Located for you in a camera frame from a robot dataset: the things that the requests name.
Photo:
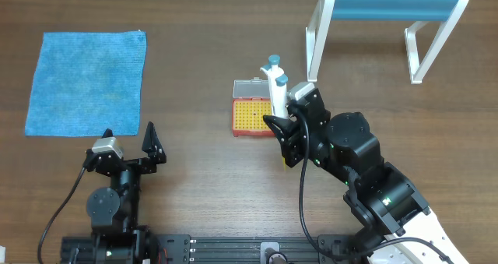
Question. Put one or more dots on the white pipette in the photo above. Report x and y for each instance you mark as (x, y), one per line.
(278, 96)

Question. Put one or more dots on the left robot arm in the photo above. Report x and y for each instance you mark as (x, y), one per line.
(113, 209)

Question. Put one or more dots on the mounting rail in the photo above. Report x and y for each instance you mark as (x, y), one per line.
(233, 250)

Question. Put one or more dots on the blue cloth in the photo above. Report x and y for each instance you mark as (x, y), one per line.
(85, 85)

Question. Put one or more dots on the red and yellow tip box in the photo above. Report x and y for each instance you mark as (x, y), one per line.
(249, 118)

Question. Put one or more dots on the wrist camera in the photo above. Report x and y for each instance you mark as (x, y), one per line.
(108, 146)
(300, 90)

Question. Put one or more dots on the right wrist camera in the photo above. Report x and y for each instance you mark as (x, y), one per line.
(300, 90)

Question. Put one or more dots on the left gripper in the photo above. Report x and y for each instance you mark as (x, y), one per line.
(134, 166)

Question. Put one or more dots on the white and blue stand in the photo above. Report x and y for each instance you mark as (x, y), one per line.
(397, 6)

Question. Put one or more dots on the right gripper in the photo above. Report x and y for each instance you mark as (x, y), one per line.
(317, 114)

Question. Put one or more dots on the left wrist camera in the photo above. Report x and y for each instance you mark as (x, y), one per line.
(108, 146)

